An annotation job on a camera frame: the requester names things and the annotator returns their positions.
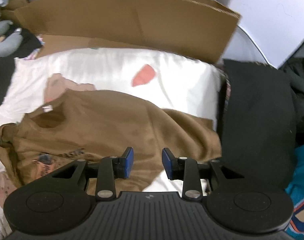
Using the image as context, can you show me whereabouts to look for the black jacket heap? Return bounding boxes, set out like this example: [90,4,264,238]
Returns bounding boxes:
[283,57,304,145]

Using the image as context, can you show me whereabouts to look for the large flattened cardboard box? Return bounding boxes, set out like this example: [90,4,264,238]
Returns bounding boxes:
[2,0,242,64]

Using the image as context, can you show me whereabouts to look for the floral white sheet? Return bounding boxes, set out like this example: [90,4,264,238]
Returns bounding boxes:
[22,35,43,60]

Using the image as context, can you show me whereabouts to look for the black crumpled garment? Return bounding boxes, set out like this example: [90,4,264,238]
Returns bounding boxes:
[0,27,43,114]

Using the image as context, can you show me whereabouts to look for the grey neck pillow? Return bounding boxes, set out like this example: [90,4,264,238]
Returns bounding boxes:
[0,4,23,62]

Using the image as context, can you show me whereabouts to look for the teal patterned blanket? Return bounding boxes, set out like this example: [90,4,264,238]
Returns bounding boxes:
[284,140,304,240]

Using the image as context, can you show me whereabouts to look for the white bear print blanket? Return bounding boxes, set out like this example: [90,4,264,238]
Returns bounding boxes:
[0,47,229,195]

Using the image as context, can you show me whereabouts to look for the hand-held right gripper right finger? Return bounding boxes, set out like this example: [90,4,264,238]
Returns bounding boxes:
[162,148,245,202]

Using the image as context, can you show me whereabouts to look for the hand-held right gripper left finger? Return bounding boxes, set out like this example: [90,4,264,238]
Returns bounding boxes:
[52,147,134,202]

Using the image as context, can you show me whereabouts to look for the folded black clothes stack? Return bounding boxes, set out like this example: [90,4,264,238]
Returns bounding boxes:
[217,59,297,189]

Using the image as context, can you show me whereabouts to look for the brown printed t-shirt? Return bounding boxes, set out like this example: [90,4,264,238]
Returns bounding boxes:
[0,89,222,197]

